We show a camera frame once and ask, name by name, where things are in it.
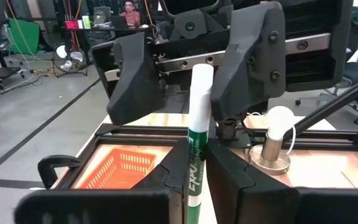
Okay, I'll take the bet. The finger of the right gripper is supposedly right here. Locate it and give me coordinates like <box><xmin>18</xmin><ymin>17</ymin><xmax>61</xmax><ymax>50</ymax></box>
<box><xmin>106</xmin><ymin>30</ymin><xmax>165</xmax><ymax>126</ymax></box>
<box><xmin>209</xmin><ymin>1</ymin><xmax>288</xmax><ymax>122</ymax></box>

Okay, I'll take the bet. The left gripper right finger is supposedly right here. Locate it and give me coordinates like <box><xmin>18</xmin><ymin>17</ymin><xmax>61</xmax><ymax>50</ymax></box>
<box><xmin>205</xmin><ymin>138</ymin><xmax>301</xmax><ymax>224</ymax></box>

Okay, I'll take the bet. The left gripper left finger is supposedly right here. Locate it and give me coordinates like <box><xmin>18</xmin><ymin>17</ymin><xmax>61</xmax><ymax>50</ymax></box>
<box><xmin>132</xmin><ymin>138</ymin><xmax>193</xmax><ymax>224</ymax></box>

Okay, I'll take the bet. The thin green Expo marker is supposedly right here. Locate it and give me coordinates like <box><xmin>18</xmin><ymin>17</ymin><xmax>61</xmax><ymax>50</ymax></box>
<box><xmin>186</xmin><ymin>63</ymin><xmax>215</xmax><ymax>224</ymax></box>

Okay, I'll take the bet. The orange plastic basket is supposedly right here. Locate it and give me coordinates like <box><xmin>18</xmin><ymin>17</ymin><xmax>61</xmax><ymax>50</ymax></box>
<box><xmin>78</xmin><ymin>147</ymin><xmax>158</xmax><ymax>190</ymax></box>

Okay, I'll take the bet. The light bulb on metal base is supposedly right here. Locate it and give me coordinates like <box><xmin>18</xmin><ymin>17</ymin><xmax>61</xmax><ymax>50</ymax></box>
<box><xmin>249</xmin><ymin>105</ymin><xmax>296</xmax><ymax>176</ymax></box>

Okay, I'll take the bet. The office chair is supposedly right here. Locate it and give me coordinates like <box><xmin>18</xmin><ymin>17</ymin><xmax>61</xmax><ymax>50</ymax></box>
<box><xmin>295</xmin><ymin>6</ymin><xmax>358</xmax><ymax>125</ymax></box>

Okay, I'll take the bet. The dark laptop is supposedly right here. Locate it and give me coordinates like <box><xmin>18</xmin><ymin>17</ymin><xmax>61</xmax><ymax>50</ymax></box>
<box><xmin>109</xmin><ymin>14</ymin><xmax>129</xmax><ymax>30</ymax></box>

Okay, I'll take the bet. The black floor fan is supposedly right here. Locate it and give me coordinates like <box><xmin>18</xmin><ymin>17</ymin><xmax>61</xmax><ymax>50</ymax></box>
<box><xmin>51</xmin><ymin>43</ymin><xmax>89</xmax><ymax>78</ymax></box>

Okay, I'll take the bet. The person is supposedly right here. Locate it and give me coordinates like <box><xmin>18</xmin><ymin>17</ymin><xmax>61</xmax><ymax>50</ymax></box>
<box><xmin>119</xmin><ymin>0</ymin><xmax>142</xmax><ymax>28</ymax></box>

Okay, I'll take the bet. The black desk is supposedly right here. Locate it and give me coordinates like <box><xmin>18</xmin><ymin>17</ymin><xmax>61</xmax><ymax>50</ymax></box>
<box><xmin>65</xmin><ymin>24</ymin><xmax>150</xmax><ymax>60</ymax></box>

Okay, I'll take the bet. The black table clamp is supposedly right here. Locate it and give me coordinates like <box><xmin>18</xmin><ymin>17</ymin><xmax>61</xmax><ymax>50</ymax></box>
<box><xmin>37</xmin><ymin>154</ymin><xmax>84</xmax><ymax>189</ymax></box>

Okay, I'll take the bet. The green cloth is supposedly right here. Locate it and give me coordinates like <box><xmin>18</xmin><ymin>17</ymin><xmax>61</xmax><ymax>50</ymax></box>
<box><xmin>6</xmin><ymin>17</ymin><xmax>42</xmax><ymax>57</ymax></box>

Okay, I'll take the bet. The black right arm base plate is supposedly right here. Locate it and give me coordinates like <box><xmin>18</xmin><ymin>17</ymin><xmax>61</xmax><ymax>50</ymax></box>
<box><xmin>214</xmin><ymin>118</ymin><xmax>262</xmax><ymax>149</ymax></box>

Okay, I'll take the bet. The white lamp cable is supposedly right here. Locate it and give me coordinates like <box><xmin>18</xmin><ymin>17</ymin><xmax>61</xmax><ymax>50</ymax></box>
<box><xmin>286</xmin><ymin>124</ymin><xmax>297</xmax><ymax>156</ymax></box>

